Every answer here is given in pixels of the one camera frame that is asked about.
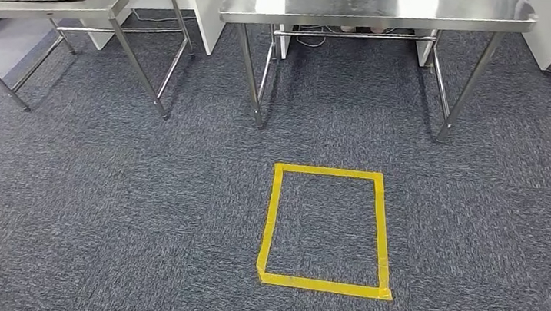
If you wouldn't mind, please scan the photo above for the yellow floor tape rectangle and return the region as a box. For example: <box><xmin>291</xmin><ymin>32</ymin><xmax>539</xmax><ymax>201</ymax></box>
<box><xmin>246</xmin><ymin>151</ymin><xmax>397</xmax><ymax>311</ymax></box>

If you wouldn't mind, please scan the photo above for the steel table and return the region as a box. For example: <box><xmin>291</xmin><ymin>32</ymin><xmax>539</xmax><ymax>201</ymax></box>
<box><xmin>0</xmin><ymin>0</ymin><xmax>203</xmax><ymax>139</ymax></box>

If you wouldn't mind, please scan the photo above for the white looped cable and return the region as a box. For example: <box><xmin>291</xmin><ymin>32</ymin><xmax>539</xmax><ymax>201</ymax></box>
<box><xmin>292</xmin><ymin>22</ymin><xmax>329</xmax><ymax>51</ymax></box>

